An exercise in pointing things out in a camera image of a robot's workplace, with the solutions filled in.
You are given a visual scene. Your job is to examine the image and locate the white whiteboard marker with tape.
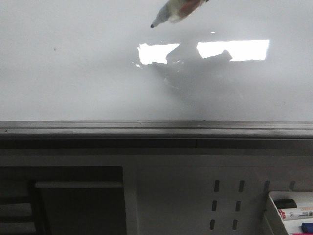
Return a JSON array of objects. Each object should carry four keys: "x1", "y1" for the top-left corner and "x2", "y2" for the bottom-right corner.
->
[{"x1": 150, "y1": 0, "x2": 207, "y2": 28}]

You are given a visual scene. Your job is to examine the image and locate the large white whiteboard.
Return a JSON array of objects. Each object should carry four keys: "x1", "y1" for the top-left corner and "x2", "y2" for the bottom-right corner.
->
[{"x1": 0, "y1": 0, "x2": 313, "y2": 121}]

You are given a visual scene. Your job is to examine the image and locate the white slotted pegboard panel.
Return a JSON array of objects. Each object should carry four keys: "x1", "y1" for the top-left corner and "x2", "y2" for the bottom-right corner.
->
[{"x1": 0, "y1": 148, "x2": 313, "y2": 235}]

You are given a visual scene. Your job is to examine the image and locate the white shelf board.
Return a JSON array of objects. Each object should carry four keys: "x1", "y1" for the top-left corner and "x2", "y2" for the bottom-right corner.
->
[{"x1": 35, "y1": 181, "x2": 123, "y2": 188}]

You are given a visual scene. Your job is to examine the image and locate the black marker in bin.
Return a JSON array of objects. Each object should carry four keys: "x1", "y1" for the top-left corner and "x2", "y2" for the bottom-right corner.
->
[{"x1": 273, "y1": 199, "x2": 297, "y2": 210}]

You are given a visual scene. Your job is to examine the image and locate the red capped white marker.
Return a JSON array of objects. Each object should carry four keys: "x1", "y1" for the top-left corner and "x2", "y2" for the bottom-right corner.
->
[{"x1": 278, "y1": 207, "x2": 313, "y2": 221}]

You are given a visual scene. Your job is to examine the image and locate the white plastic marker bin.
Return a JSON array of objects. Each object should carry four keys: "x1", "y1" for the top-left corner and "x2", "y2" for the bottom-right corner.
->
[{"x1": 264, "y1": 191, "x2": 313, "y2": 235}]

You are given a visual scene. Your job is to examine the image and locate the blue capped marker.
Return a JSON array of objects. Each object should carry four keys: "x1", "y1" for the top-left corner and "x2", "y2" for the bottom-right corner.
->
[{"x1": 301, "y1": 222, "x2": 313, "y2": 234}]

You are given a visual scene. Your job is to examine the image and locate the grey aluminium whiteboard tray rail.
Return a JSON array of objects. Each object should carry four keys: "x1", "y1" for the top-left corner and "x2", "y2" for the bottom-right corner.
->
[{"x1": 0, "y1": 120, "x2": 313, "y2": 149}]

